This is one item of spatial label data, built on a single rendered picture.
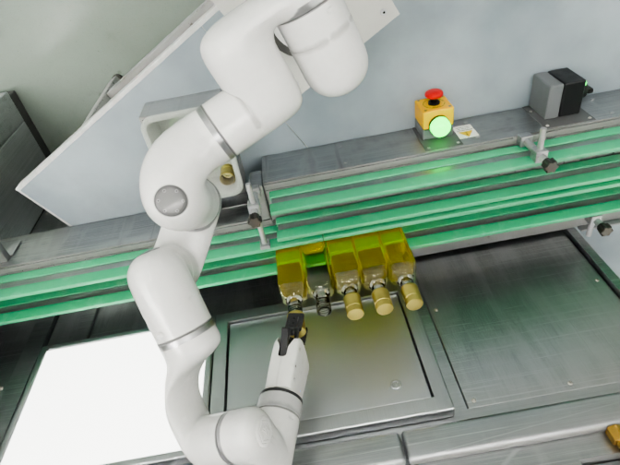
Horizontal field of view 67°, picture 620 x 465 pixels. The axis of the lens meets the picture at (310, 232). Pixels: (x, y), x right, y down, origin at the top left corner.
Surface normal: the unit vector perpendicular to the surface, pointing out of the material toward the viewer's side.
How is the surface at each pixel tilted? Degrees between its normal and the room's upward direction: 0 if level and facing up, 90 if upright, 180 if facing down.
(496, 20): 0
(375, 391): 90
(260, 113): 12
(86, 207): 0
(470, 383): 90
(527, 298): 90
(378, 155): 90
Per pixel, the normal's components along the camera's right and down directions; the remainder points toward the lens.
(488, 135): -0.15, -0.76
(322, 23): 0.25, 0.53
